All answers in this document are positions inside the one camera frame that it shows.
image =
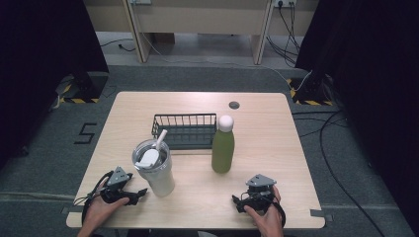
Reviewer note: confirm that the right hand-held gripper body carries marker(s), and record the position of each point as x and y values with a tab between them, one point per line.
260	194

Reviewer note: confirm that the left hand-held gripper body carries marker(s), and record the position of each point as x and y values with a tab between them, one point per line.
117	179

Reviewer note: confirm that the green bottle with white cap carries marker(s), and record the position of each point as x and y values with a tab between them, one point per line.
223	148

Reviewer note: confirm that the person's right hand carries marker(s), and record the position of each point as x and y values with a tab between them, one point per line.
268	223

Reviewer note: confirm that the person's left hand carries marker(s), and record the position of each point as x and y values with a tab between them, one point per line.
99	212

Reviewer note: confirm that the grey tape strip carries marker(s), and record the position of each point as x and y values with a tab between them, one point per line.
70	209
321	214

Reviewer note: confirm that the black tape floor marking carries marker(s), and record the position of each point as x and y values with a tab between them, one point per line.
86	133

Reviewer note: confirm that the yellow black hazard tape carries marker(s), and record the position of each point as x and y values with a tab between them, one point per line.
313	102
79	100

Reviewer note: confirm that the round grey table grommet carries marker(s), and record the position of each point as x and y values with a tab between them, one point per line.
234	105

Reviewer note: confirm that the black stand base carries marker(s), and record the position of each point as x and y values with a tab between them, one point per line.
311	89
87	85

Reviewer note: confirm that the black curtain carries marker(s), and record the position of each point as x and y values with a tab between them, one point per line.
372	82
39	65

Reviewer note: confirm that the white power strip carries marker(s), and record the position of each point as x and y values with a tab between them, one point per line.
141	1

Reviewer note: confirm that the white wall socket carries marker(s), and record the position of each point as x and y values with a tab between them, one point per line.
285	2

